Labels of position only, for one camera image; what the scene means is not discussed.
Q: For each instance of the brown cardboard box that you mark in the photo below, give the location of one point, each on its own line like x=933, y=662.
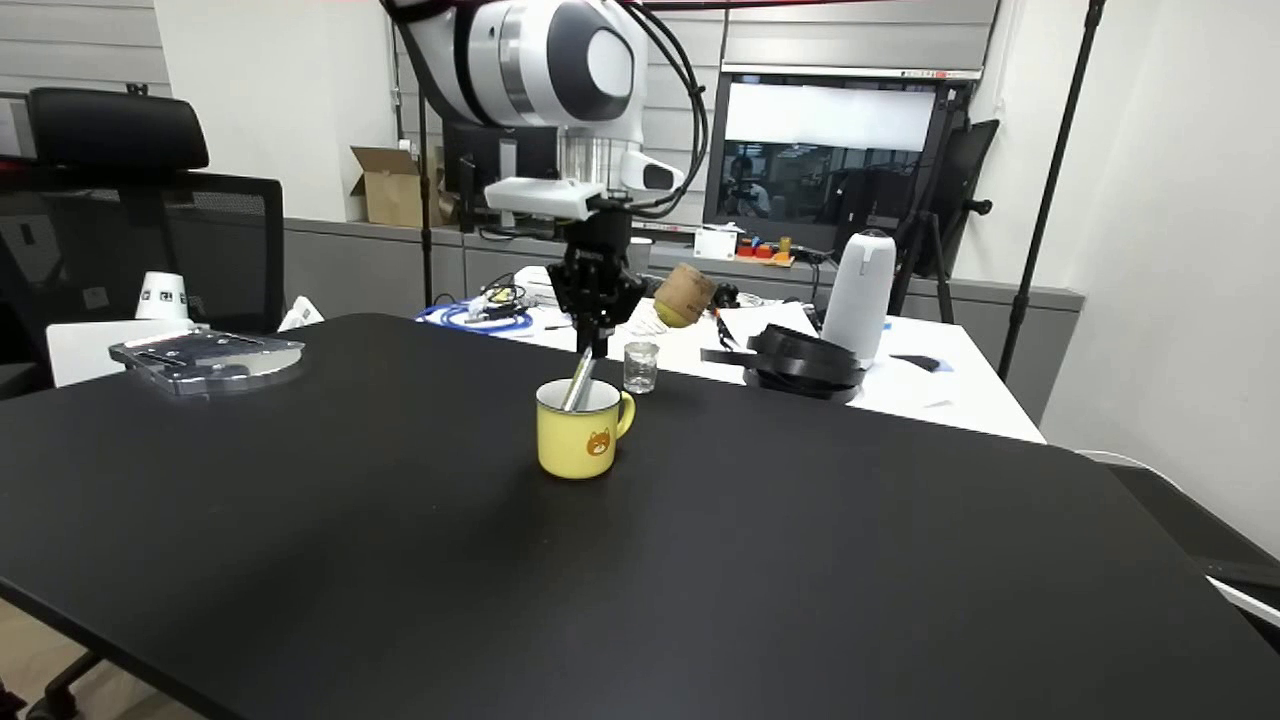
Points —
x=391, y=184

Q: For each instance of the yellow enamel mug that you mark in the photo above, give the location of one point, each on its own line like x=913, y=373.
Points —
x=577, y=433

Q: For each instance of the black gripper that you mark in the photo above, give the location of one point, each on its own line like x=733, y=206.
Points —
x=595, y=263

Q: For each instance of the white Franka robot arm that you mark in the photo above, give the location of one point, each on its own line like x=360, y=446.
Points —
x=546, y=65

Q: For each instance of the white paper cup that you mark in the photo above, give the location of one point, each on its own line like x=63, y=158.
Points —
x=162, y=299

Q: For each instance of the black vertical pole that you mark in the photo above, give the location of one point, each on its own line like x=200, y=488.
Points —
x=1053, y=173

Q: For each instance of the small clear glass jar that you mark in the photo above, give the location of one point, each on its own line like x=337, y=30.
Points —
x=642, y=368

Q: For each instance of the black computer monitor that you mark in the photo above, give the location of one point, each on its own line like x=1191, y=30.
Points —
x=825, y=162

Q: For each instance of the wooden cork-coloured cylinder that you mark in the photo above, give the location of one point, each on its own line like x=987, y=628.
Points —
x=681, y=299

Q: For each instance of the white foam block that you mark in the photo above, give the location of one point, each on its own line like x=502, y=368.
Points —
x=100, y=349

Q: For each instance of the black office chair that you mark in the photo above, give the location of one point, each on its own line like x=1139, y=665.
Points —
x=126, y=224

